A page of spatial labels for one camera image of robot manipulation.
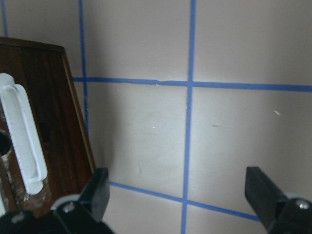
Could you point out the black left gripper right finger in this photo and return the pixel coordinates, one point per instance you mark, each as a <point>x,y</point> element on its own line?
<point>264,197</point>

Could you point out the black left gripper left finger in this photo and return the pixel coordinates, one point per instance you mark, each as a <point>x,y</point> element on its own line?
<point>95,195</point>

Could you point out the dark wooden drawer front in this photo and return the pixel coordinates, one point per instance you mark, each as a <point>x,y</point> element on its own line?
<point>44,71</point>

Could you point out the white drawer handle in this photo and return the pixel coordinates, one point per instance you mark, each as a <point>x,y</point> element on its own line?
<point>23,133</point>

